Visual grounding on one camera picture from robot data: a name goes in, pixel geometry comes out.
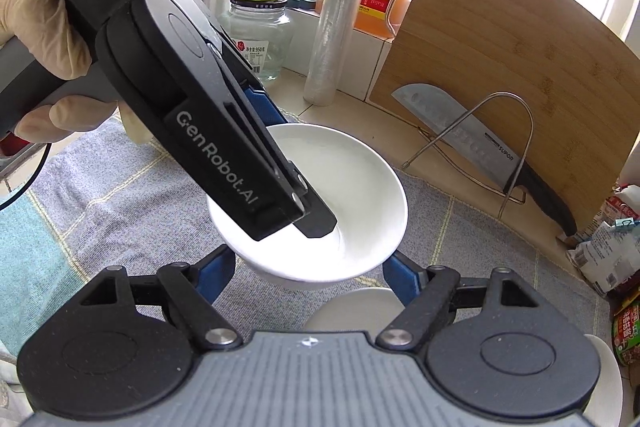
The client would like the bamboo cutting board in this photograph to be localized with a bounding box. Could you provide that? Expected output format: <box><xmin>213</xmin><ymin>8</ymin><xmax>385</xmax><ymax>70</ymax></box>
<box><xmin>368</xmin><ymin>0</ymin><xmax>640</xmax><ymax>235</ymax></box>

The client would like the person's left hand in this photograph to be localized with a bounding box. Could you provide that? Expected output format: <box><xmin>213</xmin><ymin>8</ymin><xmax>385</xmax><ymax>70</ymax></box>
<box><xmin>0</xmin><ymin>0</ymin><xmax>151</xmax><ymax>146</ymax></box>

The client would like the green-lidded sauce jar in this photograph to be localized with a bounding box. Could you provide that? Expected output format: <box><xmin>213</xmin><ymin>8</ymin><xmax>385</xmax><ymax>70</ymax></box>
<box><xmin>611</xmin><ymin>294</ymin><xmax>640</xmax><ymax>380</ymax></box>

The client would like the metal wire rack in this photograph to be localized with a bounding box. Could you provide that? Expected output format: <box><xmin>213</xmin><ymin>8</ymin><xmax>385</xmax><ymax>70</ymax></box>
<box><xmin>402</xmin><ymin>92</ymin><xmax>536</xmax><ymax>220</ymax></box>

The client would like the red and white bag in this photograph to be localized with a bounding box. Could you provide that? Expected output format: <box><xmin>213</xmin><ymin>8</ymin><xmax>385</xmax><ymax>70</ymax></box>
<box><xmin>607</xmin><ymin>184</ymin><xmax>640</xmax><ymax>228</ymax></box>

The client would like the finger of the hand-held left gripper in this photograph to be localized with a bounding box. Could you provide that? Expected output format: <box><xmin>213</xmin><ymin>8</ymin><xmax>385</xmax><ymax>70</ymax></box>
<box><xmin>239</xmin><ymin>81</ymin><xmax>282</xmax><ymax>132</ymax></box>
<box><xmin>210</xmin><ymin>32</ymin><xmax>337</xmax><ymax>241</ymax></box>

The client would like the white printed bag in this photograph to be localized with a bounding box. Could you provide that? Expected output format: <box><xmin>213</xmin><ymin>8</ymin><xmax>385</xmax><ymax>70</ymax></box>
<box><xmin>567</xmin><ymin>217</ymin><xmax>640</xmax><ymax>298</ymax></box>

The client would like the grey teal checked towel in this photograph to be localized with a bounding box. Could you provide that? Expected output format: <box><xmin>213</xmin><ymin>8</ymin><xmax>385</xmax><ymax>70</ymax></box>
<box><xmin>0</xmin><ymin>114</ymin><xmax>618</xmax><ymax>358</ymax></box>

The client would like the large plastic wrap roll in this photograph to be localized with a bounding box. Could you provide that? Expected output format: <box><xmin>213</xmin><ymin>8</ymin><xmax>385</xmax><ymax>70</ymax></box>
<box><xmin>304</xmin><ymin>0</ymin><xmax>391</xmax><ymax>105</ymax></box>

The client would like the black cable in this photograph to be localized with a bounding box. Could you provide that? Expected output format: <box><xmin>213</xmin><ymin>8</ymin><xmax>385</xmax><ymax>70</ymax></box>
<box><xmin>0</xmin><ymin>139</ymin><xmax>51</xmax><ymax>210</ymax></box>

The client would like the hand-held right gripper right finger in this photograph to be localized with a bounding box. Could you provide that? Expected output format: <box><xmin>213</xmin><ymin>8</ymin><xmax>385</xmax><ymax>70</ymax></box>
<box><xmin>375</xmin><ymin>251</ymin><xmax>546</xmax><ymax>353</ymax></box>

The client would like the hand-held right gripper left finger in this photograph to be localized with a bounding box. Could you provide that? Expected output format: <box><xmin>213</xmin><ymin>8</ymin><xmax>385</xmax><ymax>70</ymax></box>
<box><xmin>75</xmin><ymin>244</ymin><xmax>246</xmax><ymax>353</ymax></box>

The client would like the glass jar with green lid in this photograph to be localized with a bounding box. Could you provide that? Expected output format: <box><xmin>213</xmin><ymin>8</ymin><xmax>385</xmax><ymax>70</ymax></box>
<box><xmin>220</xmin><ymin>0</ymin><xmax>295</xmax><ymax>82</ymax></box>

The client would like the black-handled kitchen knife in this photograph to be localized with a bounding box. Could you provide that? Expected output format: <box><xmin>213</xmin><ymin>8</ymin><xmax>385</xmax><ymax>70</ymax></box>
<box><xmin>391</xmin><ymin>83</ymin><xmax>578</xmax><ymax>238</ymax></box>

